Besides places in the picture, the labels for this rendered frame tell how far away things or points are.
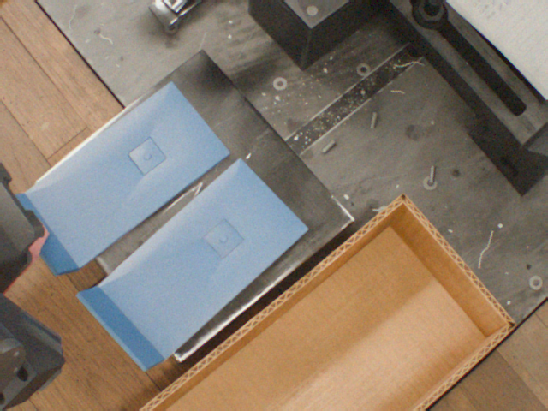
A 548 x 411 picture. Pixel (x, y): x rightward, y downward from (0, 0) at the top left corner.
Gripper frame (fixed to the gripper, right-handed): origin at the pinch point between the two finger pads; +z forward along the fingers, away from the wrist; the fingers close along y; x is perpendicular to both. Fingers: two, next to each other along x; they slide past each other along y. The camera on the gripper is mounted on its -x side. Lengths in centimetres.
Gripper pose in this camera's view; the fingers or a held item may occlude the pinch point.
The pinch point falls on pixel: (34, 231)
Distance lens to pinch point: 79.2
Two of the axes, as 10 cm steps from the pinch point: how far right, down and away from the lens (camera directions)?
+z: 3.3, -0.8, 9.4
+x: -6.3, -7.6, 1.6
